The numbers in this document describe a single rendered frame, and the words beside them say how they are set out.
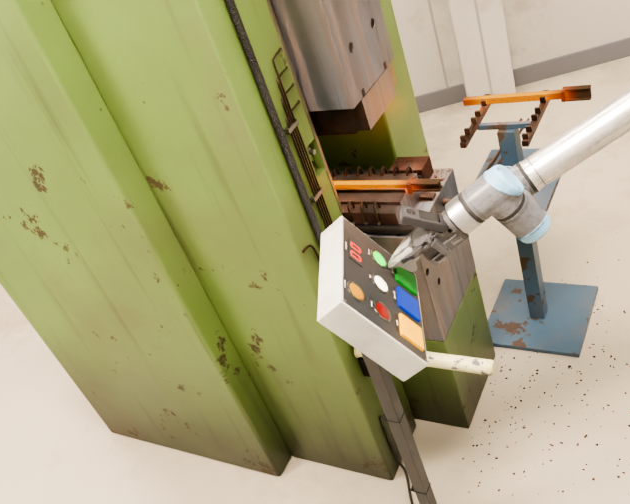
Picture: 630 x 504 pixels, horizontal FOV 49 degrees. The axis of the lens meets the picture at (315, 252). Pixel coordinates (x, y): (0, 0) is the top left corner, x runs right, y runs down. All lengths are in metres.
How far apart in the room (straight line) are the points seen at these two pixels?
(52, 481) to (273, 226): 1.91
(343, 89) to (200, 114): 0.38
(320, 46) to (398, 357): 0.81
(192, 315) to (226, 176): 0.57
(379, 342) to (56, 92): 1.03
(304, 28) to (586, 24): 3.26
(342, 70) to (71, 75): 0.69
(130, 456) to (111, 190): 1.54
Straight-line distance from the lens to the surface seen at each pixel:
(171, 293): 2.19
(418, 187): 2.18
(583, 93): 2.56
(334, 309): 1.51
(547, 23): 4.83
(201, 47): 1.67
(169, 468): 3.10
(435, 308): 2.28
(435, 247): 1.71
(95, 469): 3.31
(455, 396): 2.60
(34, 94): 1.99
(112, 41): 1.84
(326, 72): 1.87
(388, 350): 1.60
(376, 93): 2.01
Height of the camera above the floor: 2.13
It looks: 34 degrees down
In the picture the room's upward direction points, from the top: 22 degrees counter-clockwise
